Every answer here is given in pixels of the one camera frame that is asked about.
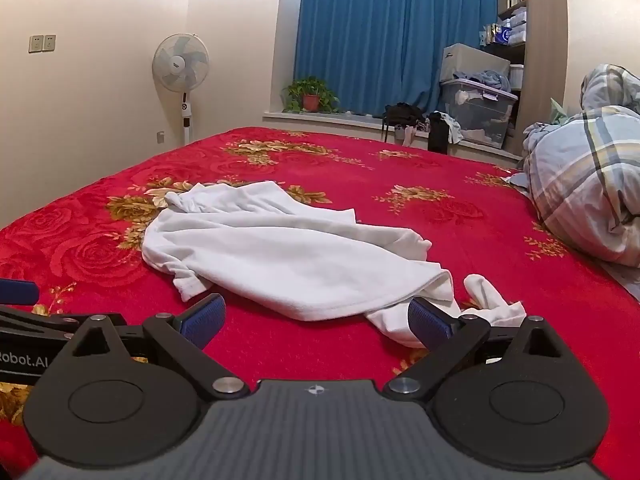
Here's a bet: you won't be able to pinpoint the plaid duvet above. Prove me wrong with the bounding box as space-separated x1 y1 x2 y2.
521 64 640 267

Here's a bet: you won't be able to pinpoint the black bottle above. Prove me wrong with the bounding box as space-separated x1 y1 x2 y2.
427 112 453 154

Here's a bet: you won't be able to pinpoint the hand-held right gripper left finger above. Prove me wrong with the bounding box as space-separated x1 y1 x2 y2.
67 294 251 402

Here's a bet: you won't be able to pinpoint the window sill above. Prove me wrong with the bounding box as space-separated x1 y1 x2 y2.
262 110 522 162

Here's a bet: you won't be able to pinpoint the white standing fan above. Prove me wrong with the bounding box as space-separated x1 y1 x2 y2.
152 32 211 147

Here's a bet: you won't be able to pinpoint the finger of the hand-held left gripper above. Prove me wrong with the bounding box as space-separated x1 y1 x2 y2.
0 280 40 306
0 307 128 333

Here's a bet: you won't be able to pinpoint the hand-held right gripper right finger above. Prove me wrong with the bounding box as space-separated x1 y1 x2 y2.
384 297 568 402

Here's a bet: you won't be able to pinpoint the white long-sleeved shirt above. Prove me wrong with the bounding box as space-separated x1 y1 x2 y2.
141 180 527 350

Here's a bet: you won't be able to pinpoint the packets on shelf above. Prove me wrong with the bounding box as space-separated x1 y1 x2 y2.
479 2 529 47

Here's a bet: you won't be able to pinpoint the red floral blanket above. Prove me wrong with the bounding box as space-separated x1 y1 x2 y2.
0 126 640 478

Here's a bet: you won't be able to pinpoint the clear plastic storage box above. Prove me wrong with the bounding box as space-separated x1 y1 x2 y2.
440 79 519 150

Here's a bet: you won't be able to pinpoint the wooden shelf cabinet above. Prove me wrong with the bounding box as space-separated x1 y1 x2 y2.
496 0 569 159

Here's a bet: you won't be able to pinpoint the blue curtain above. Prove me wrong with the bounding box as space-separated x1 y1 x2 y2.
293 0 502 117

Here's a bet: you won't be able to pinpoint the blue clothes pile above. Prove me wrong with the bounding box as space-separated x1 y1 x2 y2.
462 68 512 92

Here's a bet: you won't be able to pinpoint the potted green plant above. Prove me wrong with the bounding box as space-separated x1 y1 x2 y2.
281 77 342 114

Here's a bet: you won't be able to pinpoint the black bag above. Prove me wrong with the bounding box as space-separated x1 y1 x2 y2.
382 102 427 144

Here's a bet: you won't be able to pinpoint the grey storage box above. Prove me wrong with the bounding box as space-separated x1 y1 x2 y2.
440 43 511 84

